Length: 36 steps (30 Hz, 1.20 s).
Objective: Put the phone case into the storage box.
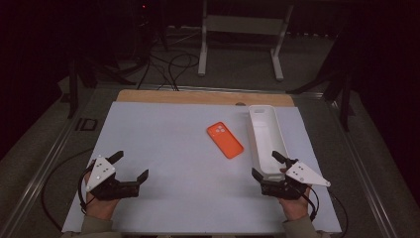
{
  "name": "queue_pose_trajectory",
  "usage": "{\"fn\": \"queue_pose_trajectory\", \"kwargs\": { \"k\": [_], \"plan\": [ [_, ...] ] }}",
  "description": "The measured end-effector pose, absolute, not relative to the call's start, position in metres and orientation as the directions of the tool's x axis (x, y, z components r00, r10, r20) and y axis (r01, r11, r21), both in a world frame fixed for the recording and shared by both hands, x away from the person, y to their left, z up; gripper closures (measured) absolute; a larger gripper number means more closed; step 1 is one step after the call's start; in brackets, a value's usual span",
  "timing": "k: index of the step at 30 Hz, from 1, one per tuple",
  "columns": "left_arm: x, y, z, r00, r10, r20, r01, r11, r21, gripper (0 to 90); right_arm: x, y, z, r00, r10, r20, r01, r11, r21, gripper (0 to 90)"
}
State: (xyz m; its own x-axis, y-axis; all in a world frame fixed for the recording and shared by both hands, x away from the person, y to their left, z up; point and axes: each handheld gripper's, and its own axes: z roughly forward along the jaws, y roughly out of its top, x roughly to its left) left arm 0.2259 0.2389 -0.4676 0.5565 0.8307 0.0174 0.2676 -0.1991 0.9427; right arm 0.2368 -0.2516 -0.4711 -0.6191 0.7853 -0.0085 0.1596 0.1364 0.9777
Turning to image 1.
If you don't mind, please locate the long white plastic tray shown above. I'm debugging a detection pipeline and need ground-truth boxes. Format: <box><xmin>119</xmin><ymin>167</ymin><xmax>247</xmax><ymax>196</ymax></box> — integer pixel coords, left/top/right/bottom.
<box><xmin>247</xmin><ymin>104</ymin><xmax>291</xmax><ymax>182</ymax></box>

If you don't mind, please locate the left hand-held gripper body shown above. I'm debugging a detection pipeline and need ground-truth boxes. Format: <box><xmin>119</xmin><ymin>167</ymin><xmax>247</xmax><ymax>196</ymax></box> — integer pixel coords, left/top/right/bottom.
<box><xmin>86</xmin><ymin>157</ymin><xmax>141</xmax><ymax>201</ymax></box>

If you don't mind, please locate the person's right hand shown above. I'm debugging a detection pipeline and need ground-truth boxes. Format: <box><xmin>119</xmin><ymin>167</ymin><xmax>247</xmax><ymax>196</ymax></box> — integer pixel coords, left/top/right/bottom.
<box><xmin>278</xmin><ymin>187</ymin><xmax>312</xmax><ymax>222</ymax></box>

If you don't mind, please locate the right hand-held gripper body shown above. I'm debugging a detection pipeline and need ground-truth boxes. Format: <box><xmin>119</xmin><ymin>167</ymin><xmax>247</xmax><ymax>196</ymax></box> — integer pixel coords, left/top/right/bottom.
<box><xmin>261</xmin><ymin>159</ymin><xmax>331</xmax><ymax>200</ymax></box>

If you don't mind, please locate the person's left hand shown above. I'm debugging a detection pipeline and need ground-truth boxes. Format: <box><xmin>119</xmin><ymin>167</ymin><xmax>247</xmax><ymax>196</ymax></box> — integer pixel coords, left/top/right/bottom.
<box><xmin>84</xmin><ymin>172</ymin><xmax>120</xmax><ymax>221</ymax></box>

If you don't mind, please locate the black tripod stand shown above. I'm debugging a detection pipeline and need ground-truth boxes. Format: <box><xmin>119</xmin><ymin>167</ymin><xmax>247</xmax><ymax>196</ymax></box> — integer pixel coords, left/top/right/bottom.
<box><xmin>66</xmin><ymin>56</ymin><xmax>137</xmax><ymax>120</ymax></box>
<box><xmin>286</xmin><ymin>33</ymin><xmax>357</xmax><ymax>133</ymax></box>

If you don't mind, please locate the orange phone case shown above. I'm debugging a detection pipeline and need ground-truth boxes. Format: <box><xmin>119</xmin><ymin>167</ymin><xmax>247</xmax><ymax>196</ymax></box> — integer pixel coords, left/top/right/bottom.
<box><xmin>206</xmin><ymin>121</ymin><xmax>246</xmax><ymax>160</ymax></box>

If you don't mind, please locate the bundle of black floor cables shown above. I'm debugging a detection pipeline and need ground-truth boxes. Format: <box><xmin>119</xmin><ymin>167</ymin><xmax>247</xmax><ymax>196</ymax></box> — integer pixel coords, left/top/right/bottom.
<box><xmin>136</xmin><ymin>53</ymin><xmax>201</xmax><ymax>92</ymax></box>

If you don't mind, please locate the black floor cable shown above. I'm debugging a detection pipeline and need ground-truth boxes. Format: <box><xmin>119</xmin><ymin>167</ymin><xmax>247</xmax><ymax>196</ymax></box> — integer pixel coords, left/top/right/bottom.
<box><xmin>41</xmin><ymin>148</ymin><xmax>94</xmax><ymax>232</ymax></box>
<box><xmin>328</xmin><ymin>189</ymin><xmax>350</xmax><ymax>238</ymax></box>

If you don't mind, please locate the white table mat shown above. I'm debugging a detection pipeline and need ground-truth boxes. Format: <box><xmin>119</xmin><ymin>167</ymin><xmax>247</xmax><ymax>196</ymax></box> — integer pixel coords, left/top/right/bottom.
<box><xmin>61</xmin><ymin>101</ymin><xmax>343</xmax><ymax>234</ymax></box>

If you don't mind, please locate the white metal stand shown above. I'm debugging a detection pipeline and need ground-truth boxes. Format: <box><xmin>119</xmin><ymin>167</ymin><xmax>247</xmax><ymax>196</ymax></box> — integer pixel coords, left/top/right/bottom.
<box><xmin>197</xmin><ymin>0</ymin><xmax>295</xmax><ymax>82</ymax></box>

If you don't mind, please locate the right hand-held gripper cable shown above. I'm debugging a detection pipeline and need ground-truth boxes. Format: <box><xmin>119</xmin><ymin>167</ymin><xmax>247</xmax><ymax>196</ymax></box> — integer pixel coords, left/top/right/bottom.
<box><xmin>300</xmin><ymin>185</ymin><xmax>321</xmax><ymax>222</ymax></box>

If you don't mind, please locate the metal floor rail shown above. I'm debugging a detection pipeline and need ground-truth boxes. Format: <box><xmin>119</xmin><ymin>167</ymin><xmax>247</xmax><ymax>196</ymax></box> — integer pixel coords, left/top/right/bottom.
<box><xmin>326</xmin><ymin>98</ymin><xmax>399</xmax><ymax>238</ymax></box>
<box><xmin>0</xmin><ymin>95</ymin><xmax>100</xmax><ymax>238</ymax></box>
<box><xmin>95</xmin><ymin>83</ymin><xmax>325</xmax><ymax>99</ymax></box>

